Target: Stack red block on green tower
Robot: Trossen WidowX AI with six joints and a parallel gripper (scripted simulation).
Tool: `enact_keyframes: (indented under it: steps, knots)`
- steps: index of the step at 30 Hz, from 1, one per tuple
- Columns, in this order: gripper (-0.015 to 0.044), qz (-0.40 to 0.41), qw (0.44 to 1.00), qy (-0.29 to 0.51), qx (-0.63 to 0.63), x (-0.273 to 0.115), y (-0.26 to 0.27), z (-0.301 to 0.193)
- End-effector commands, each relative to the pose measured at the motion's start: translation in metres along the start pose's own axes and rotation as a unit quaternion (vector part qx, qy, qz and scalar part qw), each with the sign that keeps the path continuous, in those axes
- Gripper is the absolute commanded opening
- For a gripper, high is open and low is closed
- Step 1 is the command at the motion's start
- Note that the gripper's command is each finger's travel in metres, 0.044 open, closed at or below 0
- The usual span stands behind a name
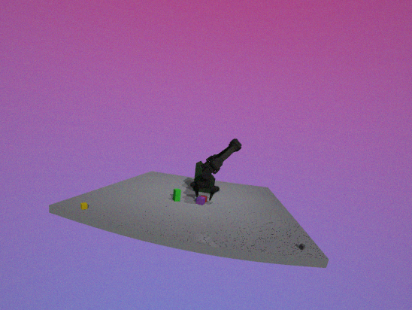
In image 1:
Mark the purple block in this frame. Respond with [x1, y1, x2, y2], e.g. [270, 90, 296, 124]
[196, 196, 206, 205]

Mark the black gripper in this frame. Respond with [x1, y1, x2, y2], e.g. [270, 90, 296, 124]
[190, 178, 220, 201]

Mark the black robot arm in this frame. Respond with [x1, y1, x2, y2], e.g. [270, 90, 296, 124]
[197, 138, 242, 190]

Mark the small yellow block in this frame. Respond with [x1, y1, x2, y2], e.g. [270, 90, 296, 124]
[80, 202, 88, 210]

